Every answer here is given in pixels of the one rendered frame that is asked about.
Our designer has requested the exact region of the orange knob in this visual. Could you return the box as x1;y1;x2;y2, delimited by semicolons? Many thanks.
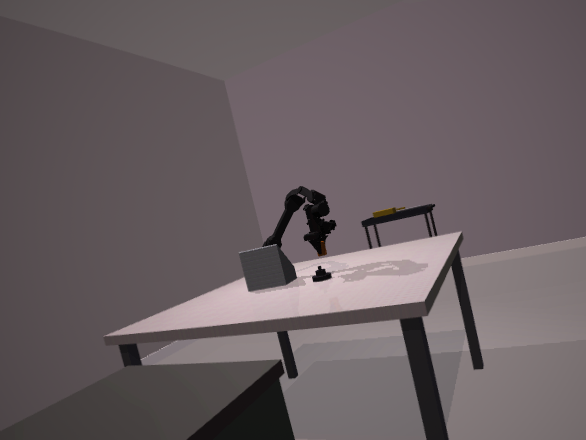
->
317;241;327;256

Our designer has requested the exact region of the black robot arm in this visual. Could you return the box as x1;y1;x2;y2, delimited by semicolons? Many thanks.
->
262;186;337;248

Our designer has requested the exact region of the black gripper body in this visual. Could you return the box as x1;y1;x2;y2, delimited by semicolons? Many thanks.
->
304;217;331;241

